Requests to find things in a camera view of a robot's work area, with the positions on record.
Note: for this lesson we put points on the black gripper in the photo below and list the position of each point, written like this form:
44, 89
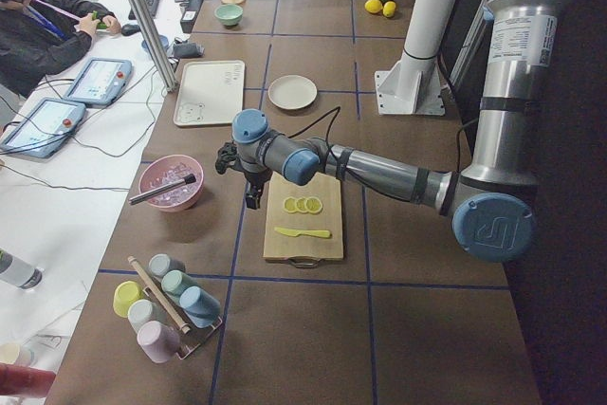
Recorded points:
255, 179

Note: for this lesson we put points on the cream round plate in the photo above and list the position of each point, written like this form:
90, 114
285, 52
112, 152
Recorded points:
292, 92

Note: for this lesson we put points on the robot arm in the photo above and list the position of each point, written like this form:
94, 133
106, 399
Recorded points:
489, 201

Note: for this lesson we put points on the white bear tray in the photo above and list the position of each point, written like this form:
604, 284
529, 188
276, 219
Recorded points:
210, 93

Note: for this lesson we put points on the lemon slice bottom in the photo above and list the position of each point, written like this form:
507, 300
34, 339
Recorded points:
290, 205

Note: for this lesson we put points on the lemon slice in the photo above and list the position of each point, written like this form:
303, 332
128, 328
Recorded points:
313, 205
301, 205
290, 205

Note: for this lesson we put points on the lemon slice middle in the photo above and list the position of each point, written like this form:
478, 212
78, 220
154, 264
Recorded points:
301, 205

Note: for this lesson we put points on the yellow plastic knife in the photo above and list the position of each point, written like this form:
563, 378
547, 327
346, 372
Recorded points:
323, 234

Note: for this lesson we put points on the bamboo cutting board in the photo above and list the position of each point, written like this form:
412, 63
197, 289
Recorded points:
304, 223

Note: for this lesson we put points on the lemon slice top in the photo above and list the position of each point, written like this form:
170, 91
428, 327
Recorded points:
313, 205

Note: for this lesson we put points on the pink bowl with ice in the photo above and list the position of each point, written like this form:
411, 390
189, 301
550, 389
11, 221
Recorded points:
169, 170

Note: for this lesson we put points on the grey cup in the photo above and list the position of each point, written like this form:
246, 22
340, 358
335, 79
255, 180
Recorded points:
161, 264

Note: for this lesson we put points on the green cup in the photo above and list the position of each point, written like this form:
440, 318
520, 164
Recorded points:
174, 283

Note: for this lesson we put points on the light blue cup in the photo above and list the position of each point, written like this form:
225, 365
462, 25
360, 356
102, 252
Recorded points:
201, 307

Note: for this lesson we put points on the wooden rack rod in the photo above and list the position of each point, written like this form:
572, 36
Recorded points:
164, 302

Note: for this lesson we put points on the yellow cup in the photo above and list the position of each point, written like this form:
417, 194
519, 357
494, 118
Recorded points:
125, 294

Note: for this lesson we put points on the white cup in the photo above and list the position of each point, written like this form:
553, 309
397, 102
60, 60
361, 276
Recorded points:
143, 311

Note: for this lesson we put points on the grey folded cloth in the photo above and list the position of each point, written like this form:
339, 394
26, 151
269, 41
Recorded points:
187, 51

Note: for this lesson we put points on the pink cup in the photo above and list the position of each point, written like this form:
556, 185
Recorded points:
159, 341

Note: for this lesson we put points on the mint green bowl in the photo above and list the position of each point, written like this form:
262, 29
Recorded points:
229, 15

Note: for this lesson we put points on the teach pendant far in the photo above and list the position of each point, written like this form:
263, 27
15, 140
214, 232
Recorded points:
100, 82

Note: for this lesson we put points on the teach pendant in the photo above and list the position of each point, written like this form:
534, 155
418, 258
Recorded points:
100, 82
45, 129

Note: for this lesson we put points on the black labelled box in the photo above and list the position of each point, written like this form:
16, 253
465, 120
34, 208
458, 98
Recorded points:
190, 10

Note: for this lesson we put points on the teach pendant near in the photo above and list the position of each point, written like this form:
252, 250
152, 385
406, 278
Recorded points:
45, 129

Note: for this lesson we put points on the yellow lemon upper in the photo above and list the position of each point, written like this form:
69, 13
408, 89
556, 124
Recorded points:
373, 6

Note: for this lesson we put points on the yellow lemon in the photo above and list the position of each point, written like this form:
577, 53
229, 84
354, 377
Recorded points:
389, 9
373, 6

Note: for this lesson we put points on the yellow lemon lower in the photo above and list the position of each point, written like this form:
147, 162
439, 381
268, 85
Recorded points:
389, 9

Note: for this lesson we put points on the person in black jacket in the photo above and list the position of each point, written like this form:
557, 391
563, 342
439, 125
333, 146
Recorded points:
45, 37

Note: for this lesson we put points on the red bottle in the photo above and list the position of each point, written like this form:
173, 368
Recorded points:
25, 381

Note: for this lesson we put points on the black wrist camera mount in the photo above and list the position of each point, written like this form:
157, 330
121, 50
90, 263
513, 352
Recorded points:
227, 158

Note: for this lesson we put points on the white wire cup rack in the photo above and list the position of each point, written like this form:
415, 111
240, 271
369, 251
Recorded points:
196, 337

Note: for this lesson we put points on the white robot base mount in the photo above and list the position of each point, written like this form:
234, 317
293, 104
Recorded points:
410, 87

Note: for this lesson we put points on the aluminium frame post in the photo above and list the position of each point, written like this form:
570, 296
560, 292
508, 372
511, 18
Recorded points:
155, 47

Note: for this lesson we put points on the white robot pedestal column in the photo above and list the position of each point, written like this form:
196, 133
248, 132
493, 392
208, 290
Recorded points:
426, 29

